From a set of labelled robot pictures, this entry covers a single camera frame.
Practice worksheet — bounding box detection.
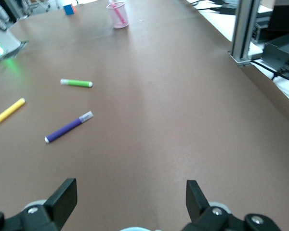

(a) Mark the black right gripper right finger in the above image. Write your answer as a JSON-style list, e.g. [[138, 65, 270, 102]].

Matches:
[[183, 180, 288, 231]]

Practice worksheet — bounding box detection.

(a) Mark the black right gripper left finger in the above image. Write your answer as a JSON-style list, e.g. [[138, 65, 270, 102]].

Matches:
[[0, 178, 78, 231]]

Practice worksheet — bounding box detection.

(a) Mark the pink marker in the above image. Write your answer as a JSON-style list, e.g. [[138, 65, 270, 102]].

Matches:
[[108, 0, 126, 25]]

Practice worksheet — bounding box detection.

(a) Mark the translucent blue plastic cup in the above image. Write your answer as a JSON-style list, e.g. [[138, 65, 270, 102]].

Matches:
[[119, 226, 163, 231]]

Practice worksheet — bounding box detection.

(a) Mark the purple marker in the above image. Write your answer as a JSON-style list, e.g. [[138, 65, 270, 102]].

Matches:
[[44, 111, 94, 144]]

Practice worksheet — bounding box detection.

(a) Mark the brown paper table cover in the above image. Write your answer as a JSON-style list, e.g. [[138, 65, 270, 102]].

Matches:
[[0, 0, 289, 231]]

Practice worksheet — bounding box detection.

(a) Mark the yellow marker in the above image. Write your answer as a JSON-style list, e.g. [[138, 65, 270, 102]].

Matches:
[[0, 98, 26, 131]]

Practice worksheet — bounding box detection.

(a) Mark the green marker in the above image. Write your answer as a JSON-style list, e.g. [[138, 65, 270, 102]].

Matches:
[[60, 78, 93, 88]]

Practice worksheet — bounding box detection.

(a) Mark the translucent pink plastic cup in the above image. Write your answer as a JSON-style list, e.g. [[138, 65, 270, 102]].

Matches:
[[106, 1, 130, 29]]

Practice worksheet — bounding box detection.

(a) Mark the colourful puzzle cube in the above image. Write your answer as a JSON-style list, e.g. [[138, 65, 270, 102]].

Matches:
[[63, 3, 77, 16]]

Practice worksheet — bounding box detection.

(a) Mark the black monitor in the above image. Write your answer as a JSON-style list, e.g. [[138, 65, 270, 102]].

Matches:
[[268, 0, 289, 27]]

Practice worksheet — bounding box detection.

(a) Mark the black box cable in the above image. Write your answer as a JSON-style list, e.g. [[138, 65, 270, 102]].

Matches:
[[250, 59, 289, 85]]

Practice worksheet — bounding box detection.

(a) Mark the aluminium profile post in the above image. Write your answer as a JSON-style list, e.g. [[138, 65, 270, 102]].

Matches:
[[230, 0, 263, 67]]

